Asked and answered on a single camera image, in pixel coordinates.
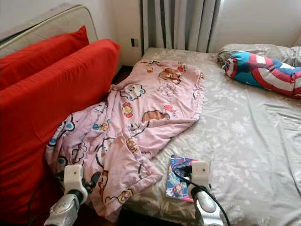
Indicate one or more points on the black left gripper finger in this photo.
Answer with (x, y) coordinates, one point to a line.
(96, 178)

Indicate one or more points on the colourful comic book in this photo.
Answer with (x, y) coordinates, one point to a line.
(175, 186)

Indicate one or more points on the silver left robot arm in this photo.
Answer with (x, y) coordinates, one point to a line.
(63, 212)

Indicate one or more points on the pink cartoon print blanket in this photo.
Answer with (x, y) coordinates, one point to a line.
(131, 122)

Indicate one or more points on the large red cushion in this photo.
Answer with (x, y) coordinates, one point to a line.
(42, 132)

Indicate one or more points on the bed with grey floral sheet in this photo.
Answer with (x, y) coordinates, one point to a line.
(249, 136)

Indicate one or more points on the red white blue bolster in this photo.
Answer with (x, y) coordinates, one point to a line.
(258, 73)

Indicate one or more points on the thin red cushion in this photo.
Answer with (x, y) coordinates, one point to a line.
(37, 59)

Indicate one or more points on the grey knotted bolster pillow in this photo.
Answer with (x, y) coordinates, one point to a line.
(258, 49)

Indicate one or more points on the grey pleated curtain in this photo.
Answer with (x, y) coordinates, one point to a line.
(178, 23)

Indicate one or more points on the grey leaning mattress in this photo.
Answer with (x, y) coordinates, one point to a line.
(42, 26)

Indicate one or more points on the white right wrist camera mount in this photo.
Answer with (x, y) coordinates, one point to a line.
(199, 172)

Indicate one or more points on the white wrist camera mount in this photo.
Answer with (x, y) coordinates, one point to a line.
(74, 178)
(199, 172)

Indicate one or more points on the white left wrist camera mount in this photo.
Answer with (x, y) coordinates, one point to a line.
(74, 178)

